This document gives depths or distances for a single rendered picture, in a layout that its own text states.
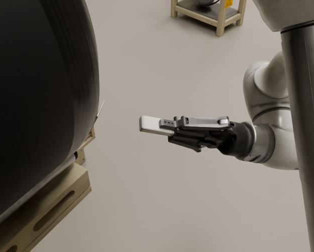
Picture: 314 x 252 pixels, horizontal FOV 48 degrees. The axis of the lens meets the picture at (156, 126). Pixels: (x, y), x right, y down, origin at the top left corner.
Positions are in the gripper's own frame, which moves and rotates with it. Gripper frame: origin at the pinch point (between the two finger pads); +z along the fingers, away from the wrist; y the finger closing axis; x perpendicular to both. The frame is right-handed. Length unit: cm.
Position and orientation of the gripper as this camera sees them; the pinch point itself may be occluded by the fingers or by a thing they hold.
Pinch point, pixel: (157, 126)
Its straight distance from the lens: 70.1
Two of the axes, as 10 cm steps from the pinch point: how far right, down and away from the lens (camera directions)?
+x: -0.6, -8.7, 4.9
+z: -9.1, -1.6, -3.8
